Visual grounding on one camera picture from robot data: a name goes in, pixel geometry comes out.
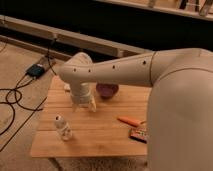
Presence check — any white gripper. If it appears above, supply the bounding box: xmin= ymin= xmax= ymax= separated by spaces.
xmin=70 ymin=83 xmax=97 ymax=112

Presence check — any orange pepper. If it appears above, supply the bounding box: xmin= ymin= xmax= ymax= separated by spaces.
xmin=117 ymin=116 xmax=146 ymax=127

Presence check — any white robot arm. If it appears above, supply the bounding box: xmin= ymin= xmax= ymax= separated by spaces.
xmin=59 ymin=48 xmax=213 ymax=171

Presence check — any purple ceramic bowl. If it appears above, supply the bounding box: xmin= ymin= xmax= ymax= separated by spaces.
xmin=96 ymin=84 xmax=119 ymax=98

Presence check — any white sponge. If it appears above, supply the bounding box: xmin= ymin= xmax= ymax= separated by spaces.
xmin=64 ymin=84 xmax=70 ymax=92

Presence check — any wooden table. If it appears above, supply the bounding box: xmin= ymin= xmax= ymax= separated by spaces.
xmin=31 ymin=77 xmax=150 ymax=158

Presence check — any black power adapter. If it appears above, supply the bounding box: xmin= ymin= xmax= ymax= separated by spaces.
xmin=26 ymin=64 xmax=45 ymax=78

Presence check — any dark snack box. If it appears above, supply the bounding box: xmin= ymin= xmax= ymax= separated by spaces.
xmin=129 ymin=129 xmax=147 ymax=143

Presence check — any black floor cable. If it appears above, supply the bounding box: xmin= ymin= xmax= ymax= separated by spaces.
xmin=0 ymin=39 xmax=58 ymax=153

